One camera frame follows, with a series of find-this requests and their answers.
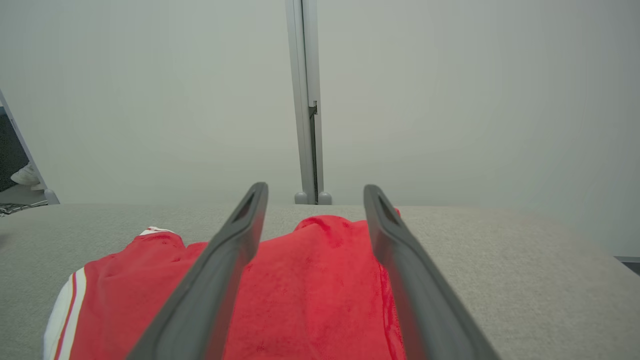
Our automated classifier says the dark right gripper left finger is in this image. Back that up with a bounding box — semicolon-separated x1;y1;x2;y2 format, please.
125;181;269;360

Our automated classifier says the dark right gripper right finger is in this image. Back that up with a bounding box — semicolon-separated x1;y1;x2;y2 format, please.
363;184;501;360

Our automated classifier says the red white striped jersey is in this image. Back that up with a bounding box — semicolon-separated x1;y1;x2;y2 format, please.
42;207;408;360

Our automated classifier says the white sneaker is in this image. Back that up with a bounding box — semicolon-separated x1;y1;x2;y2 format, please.
10;162;42;187

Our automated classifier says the black desk panel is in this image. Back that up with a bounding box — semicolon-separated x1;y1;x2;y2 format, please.
0;114;30;193

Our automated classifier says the grey metal partition post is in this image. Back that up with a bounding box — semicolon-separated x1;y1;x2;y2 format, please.
285;0;325;205

